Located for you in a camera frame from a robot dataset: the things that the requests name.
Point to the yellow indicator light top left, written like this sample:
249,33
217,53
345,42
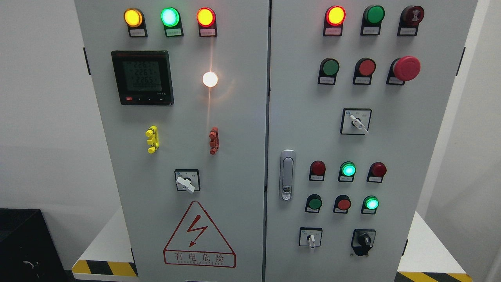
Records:
135,21

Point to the dark red indicator light left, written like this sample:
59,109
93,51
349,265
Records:
317,171

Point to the red electric hazard sign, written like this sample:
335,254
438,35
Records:
197,241

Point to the red push button second row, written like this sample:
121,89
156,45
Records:
363,71

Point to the white glowing indicator light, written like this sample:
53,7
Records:
210,79

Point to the red push button lower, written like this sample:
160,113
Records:
342,204

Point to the green lit indicator middle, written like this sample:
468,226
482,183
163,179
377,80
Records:
347,172

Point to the green push button lower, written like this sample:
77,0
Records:
313,203

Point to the green push button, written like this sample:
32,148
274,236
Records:
371,20
313,203

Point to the green push button top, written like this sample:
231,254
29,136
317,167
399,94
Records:
371,20

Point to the grey electrical cabinet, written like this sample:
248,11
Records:
267,56

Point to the dark red indicator light right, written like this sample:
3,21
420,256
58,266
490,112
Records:
376,172

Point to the white platform with hazard stripes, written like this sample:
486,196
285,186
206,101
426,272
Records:
109,257

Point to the green lit button lower right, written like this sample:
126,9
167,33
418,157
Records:
370,205

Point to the silver door latch handle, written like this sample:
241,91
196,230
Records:
286,179

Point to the green push button second row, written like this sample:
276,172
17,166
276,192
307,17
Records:
328,70

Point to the red lit indicator right door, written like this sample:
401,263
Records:
333,21

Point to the black digital power meter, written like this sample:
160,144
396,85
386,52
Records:
143,77

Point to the red terminal connector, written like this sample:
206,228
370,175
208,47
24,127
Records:
214,141

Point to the yellow terminal connector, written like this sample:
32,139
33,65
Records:
152,139

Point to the green indicator light top left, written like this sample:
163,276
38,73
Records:
172,23

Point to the white selector switch upper right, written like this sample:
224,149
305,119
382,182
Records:
355,121

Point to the red-orange indicator light left door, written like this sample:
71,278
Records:
206,20

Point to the black box bottom left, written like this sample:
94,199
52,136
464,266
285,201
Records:
27,253

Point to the red emergency stop button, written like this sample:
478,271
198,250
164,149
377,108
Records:
403,69

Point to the dark red buzzer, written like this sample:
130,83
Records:
410,19

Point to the white lever selector switch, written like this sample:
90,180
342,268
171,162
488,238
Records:
187,180

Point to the white selector switch bottom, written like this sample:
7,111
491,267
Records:
310,237

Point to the dark red indicator light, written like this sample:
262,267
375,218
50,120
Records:
376,172
317,171

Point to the black rotary knob switch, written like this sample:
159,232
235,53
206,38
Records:
363,241

